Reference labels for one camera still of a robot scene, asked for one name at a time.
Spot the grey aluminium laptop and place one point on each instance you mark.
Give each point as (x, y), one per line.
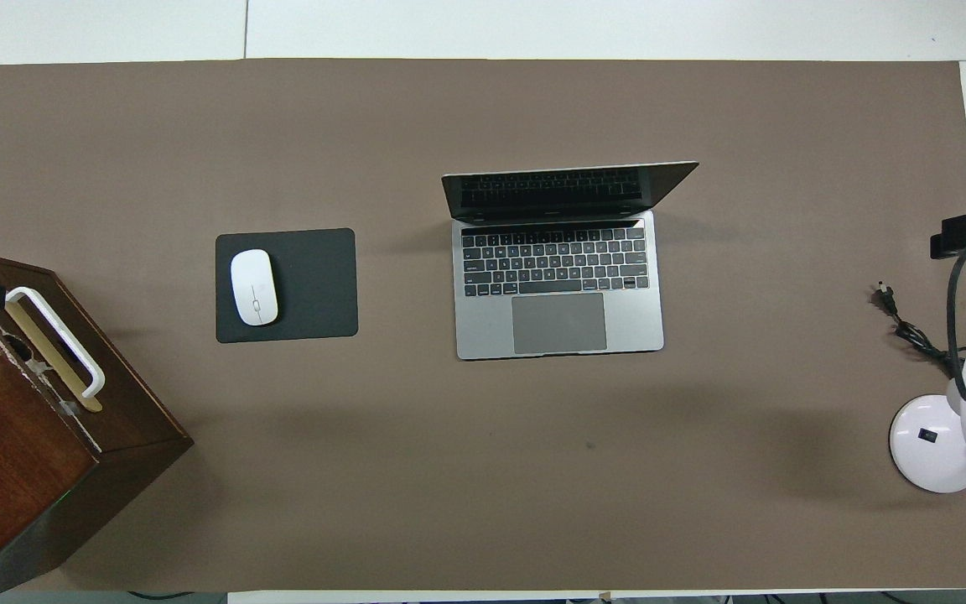
(567, 323)

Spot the brown table mat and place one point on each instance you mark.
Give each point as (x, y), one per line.
(483, 486)

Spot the dark brown wooden box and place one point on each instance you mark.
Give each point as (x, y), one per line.
(13, 470)

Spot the black mouse pad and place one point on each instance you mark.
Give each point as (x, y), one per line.
(315, 285)

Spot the white desk lamp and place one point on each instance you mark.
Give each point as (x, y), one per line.
(927, 445)

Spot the white computer mouse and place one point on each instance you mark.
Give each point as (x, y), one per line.
(253, 287)

